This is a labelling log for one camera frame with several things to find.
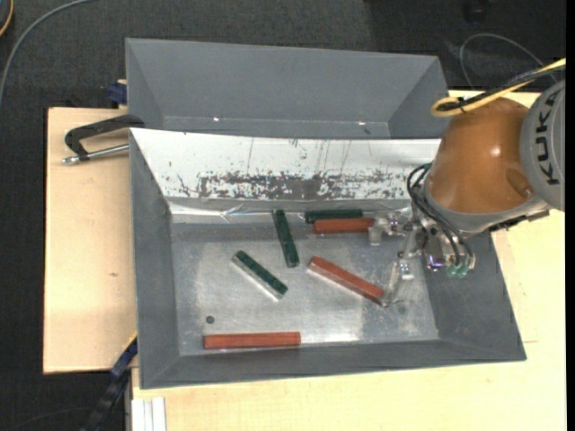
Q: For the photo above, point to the dark green flat block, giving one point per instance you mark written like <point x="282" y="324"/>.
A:
<point x="285" y="238"/>
<point x="260" y="274"/>
<point x="333" y="215"/>

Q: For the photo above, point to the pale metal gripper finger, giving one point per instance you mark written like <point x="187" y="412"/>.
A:
<point x="383" y="229"/>
<point x="398" y="283"/>

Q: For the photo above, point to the pale wood flat board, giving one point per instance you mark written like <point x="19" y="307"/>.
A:
<point x="90" y="240"/>

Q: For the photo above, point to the red-brown flat block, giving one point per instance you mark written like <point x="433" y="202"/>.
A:
<point x="251" y="340"/>
<point x="343" y="226"/>
<point x="346" y="278"/>

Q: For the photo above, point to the grey metal bin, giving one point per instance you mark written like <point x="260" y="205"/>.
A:
<point x="251" y="88"/>

